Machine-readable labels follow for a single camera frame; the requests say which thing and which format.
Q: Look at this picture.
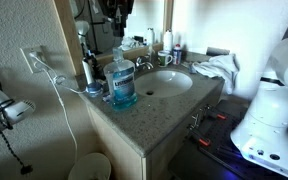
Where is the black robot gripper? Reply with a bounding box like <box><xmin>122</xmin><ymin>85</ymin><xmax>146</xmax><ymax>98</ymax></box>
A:
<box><xmin>98</xmin><ymin>0</ymin><xmax>134</xmax><ymax>28</ymax></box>

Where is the white tall spray bottle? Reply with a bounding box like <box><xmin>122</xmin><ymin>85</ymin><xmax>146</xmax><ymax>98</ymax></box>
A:
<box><xmin>163</xmin><ymin>29</ymin><xmax>173</xmax><ymax>51</ymax></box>

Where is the blue Listerine mouthwash bottle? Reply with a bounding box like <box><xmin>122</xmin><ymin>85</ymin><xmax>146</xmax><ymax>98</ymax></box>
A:
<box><xmin>103</xmin><ymin>48</ymin><xmax>137</xmax><ymax>110</ymax></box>

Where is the chrome sink faucet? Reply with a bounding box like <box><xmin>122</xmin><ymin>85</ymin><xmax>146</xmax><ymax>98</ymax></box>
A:
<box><xmin>135</xmin><ymin>56</ymin><xmax>153</xmax><ymax>70</ymax></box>

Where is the white and green mug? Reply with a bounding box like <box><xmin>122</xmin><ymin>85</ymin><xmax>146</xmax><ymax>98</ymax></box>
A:
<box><xmin>158</xmin><ymin>50</ymin><xmax>173</xmax><ymax>67</ymax></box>

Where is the white electric toothbrush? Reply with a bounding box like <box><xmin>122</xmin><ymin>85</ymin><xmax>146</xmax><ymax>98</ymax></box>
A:
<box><xmin>82</xmin><ymin>58</ymin><xmax>95</xmax><ymax>84</ymax></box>

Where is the red white spray can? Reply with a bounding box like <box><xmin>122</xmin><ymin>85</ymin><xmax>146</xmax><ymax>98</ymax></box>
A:
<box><xmin>173</xmin><ymin>44</ymin><xmax>182</xmax><ymax>65</ymax></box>

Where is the blue round toothbrush base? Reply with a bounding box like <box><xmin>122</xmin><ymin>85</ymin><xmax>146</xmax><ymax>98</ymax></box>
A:
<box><xmin>86</xmin><ymin>82</ymin><xmax>103</xmax><ymax>97</ymax></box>

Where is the white oval sink basin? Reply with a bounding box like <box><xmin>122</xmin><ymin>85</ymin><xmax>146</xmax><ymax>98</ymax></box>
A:
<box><xmin>135</xmin><ymin>70</ymin><xmax>193</xmax><ymax>98</ymax></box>

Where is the grey rolled cloth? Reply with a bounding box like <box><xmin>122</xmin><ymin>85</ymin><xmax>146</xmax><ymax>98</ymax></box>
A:
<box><xmin>206</xmin><ymin>47</ymin><xmax>230</xmax><ymax>56</ymax></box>

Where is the white crumpled towel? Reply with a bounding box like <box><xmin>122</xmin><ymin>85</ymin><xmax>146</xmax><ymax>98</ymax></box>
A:
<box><xmin>191</xmin><ymin>54</ymin><xmax>239</xmax><ymax>94</ymax></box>

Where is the grey stone vanity cabinet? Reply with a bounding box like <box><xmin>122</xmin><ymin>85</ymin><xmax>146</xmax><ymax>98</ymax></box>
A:
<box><xmin>81</xmin><ymin>65</ymin><xmax>224</xmax><ymax>180</ymax></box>

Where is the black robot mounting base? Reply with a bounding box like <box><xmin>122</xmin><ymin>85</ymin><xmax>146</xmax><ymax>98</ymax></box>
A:
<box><xmin>167</xmin><ymin>99</ymin><xmax>288</xmax><ymax>180</ymax></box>

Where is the white round trash bin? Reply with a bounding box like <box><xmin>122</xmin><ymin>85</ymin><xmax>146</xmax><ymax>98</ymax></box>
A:
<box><xmin>68</xmin><ymin>153</ymin><xmax>111</xmax><ymax>180</ymax></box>

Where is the wood framed wall mirror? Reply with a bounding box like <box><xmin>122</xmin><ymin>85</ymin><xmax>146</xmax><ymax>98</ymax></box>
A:
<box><xmin>53</xmin><ymin>0</ymin><xmax>174</xmax><ymax>75</ymax></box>

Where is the white charging cable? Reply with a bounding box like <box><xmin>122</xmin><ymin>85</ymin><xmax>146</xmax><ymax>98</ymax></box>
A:
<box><xmin>29</xmin><ymin>52</ymin><xmax>87</xmax><ymax>164</ymax></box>

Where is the white wall power outlet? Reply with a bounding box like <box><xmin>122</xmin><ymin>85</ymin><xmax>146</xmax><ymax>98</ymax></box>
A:
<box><xmin>21</xmin><ymin>46</ymin><xmax>46</xmax><ymax>73</ymax></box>

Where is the white wall hair dryer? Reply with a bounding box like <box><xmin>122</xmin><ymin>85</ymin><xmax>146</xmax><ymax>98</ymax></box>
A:
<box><xmin>0</xmin><ymin>90</ymin><xmax>36</xmax><ymax>132</ymax></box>

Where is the black coiled dryer cord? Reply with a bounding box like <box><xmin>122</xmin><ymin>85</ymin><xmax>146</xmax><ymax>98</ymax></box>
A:
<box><xmin>0</xmin><ymin>98</ymin><xmax>34</xmax><ymax>176</ymax></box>

